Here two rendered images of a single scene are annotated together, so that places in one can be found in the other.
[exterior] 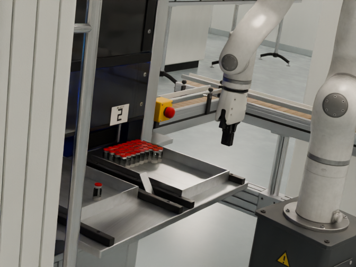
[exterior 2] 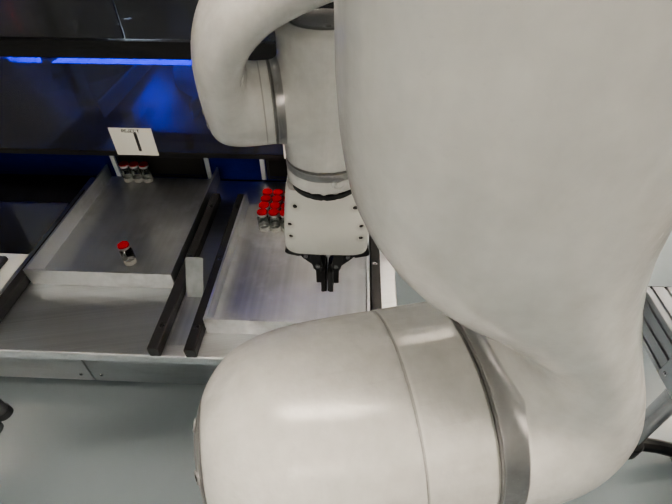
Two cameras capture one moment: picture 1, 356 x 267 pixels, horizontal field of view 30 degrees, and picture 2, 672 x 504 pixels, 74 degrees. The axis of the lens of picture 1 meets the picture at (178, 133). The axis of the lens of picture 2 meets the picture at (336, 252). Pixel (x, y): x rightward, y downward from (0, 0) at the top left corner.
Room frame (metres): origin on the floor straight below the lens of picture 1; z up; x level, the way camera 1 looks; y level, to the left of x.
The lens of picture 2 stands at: (1.68, -0.51, 1.46)
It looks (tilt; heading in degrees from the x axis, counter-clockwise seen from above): 43 degrees down; 60
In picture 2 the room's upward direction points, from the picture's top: straight up
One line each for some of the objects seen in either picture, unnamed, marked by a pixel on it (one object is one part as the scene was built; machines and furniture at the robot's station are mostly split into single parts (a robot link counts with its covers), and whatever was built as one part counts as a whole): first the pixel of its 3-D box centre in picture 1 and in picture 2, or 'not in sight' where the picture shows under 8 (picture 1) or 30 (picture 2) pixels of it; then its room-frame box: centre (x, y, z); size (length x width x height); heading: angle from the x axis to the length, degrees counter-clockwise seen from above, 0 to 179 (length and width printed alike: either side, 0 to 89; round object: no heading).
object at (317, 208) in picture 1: (321, 188); not in sight; (1.79, -0.43, 0.95); 0.19 x 0.19 x 0.18
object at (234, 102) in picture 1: (233, 103); (326, 210); (1.88, -0.15, 1.14); 0.10 x 0.08 x 0.11; 147
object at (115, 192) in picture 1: (60, 184); (136, 218); (1.69, 0.30, 0.90); 0.34 x 0.26 x 0.04; 57
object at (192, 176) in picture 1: (160, 168); (298, 254); (1.92, 0.04, 0.90); 0.34 x 0.26 x 0.04; 57
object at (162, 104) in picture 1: (158, 108); not in sight; (2.25, 0.08, 1.00); 0.08 x 0.07 x 0.07; 57
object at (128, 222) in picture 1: (118, 186); (213, 254); (1.79, 0.15, 0.87); 0.70 x 0.48 x 0.02; 147
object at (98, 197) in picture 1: (97, 192); (127, 254); (1.65, 0.19, 0.90); 0.02 x 0.02 x 0.04
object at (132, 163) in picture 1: (138, 157); (302, 221); (1.97, 0.11, 0.90); 0.18 x 0.02 x 0.05; 147
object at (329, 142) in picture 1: (335, 120); (362, 462); (1.76, -0.42, 1.16); 0.19 x 0.12 x 0.24; 161
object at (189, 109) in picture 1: (170, 107); not in sight; (2.56, 0.04, 0.92); 0.69 x 0.16 x 0.16; 147
